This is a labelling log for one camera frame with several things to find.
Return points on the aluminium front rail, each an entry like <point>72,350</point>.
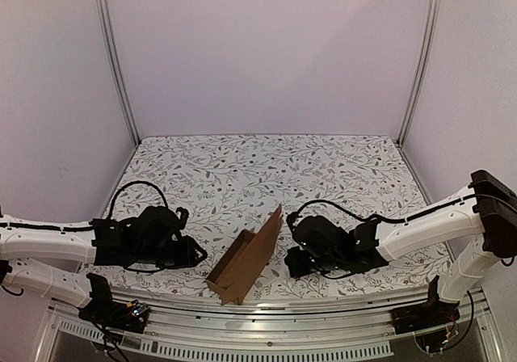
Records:
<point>354,328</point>

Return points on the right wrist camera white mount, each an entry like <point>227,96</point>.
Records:
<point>291,220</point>

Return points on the right aluminium frame post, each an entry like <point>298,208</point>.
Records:
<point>424,55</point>

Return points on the brown cardboard box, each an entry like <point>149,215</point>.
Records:
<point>243,262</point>

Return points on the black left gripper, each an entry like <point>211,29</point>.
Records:
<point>189,258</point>

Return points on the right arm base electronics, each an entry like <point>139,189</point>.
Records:
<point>430,313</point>

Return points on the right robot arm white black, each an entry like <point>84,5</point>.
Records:
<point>485,210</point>

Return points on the aluminium frame post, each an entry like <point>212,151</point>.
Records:
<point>116,70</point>
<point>424,55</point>

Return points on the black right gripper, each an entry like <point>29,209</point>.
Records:
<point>297,264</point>

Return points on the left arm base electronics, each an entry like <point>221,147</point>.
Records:
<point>103,311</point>

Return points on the left aluminium frame post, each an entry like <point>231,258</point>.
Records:
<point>116,70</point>

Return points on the floral patterned table mat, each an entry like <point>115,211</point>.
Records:
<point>232,183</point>

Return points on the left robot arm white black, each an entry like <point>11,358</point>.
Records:
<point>155,237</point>

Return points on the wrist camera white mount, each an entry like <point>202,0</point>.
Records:
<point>181,216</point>
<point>291,220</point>

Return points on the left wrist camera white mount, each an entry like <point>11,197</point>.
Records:
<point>181,216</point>

